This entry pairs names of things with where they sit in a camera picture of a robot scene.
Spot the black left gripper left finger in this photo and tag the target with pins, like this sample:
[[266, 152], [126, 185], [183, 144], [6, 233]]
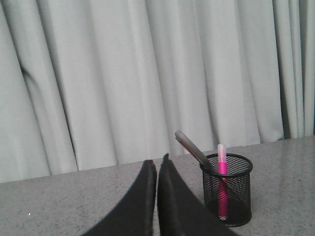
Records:
[[133, 215]]

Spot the grey orange scissors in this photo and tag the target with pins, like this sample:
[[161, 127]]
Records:
[[200, 157]]

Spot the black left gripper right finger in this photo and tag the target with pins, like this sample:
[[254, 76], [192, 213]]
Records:
[[180, 213]]

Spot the grey-green curtain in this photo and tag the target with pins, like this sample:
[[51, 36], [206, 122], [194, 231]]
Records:
[[93, 83]]

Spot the black mesh pen holder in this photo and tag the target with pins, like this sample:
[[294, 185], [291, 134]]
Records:
[[228, 196]]

